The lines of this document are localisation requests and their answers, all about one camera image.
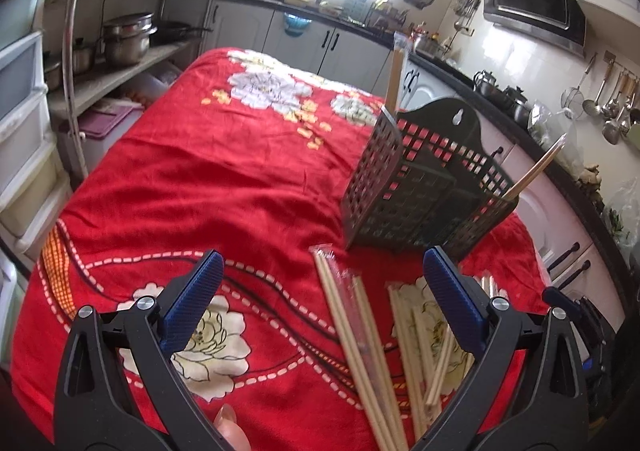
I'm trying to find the stacked steel pots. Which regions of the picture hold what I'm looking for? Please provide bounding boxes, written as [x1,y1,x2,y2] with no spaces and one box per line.
[102,13,156,67]

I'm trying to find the chopstick pair crossed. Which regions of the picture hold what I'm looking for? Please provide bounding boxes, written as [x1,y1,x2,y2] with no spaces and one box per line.
[412,307,454,408]

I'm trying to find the metal kitchen shelf rack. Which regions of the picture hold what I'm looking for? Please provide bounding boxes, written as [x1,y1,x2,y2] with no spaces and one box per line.
[48,0,191,179]

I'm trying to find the plastic bag on counter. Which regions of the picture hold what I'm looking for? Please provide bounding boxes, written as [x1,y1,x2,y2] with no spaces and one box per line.
[527,101,585,180]

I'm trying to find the black plastic utensil basket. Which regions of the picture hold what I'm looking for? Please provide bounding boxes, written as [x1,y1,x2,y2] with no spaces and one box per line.
[341,98,518,261]

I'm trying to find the white lower cabinets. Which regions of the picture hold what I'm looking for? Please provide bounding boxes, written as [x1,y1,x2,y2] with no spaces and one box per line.
[203,0,634,329]

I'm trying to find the red floral tablecloth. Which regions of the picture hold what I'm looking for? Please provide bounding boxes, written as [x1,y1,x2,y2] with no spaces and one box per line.
[11,49,430,450]

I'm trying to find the black frying pan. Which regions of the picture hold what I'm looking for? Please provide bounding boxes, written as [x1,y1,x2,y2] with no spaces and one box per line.
[151,21,210,46]

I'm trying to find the chopstick pair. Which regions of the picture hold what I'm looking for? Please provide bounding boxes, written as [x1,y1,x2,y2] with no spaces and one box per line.
[387,284,427,440]
[502,133,567,202]
[310,245,409,450]
[474,271,500,298]
[385,32,410,115]

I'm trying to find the plastic drawer tower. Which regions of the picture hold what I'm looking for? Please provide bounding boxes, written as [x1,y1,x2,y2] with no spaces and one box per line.
[1,0,72,261]

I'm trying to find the steel kettle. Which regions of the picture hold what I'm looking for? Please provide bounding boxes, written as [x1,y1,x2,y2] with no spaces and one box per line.
[473,70,501,99]

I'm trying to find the hanging utensil rail set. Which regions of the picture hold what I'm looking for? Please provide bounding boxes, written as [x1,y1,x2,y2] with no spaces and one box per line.
[561,51,639,145]

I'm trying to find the person's left hand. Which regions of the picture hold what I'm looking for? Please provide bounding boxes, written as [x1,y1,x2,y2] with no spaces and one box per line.
[214,405,250,451]

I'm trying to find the purple lidded box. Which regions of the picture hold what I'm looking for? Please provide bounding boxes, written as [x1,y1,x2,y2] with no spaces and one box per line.
[54,98,144,176]

